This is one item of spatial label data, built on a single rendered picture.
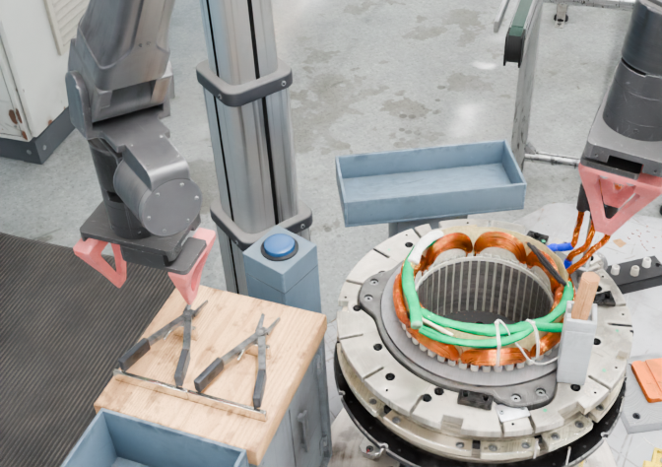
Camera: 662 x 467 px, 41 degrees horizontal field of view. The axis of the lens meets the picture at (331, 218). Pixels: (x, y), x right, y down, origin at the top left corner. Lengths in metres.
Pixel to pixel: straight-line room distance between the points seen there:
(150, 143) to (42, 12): 2.44
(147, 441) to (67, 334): 1.62
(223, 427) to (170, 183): 0.30
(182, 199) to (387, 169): 0.58
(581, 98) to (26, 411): 2.20
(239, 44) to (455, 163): 0.36
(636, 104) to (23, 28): 2.58
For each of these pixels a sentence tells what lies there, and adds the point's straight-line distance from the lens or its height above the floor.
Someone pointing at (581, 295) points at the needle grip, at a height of 1.21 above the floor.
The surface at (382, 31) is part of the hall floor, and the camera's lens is 3.86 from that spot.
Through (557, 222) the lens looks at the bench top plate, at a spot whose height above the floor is 0.78.
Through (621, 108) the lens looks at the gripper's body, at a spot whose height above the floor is 1.42.
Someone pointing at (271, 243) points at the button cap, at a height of 1.04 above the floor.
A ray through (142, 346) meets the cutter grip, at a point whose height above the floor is 1.09.
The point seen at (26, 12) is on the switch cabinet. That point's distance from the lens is 3.12.
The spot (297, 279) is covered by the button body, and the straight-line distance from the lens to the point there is 1.17.
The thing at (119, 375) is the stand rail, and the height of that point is 1.08.
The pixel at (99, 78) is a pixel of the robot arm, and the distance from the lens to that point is 0.74.
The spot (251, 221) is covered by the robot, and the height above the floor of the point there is 0.95.
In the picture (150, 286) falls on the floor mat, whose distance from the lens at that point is 2.67.
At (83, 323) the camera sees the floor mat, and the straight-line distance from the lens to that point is 2.62.
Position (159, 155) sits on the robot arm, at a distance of 0.76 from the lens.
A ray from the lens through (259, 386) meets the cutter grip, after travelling 0.94.
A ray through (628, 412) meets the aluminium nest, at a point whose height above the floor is 0.80.
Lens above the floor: 1.81
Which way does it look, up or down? 40 degrees down
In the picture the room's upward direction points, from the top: 3 degrees counter-clockwise
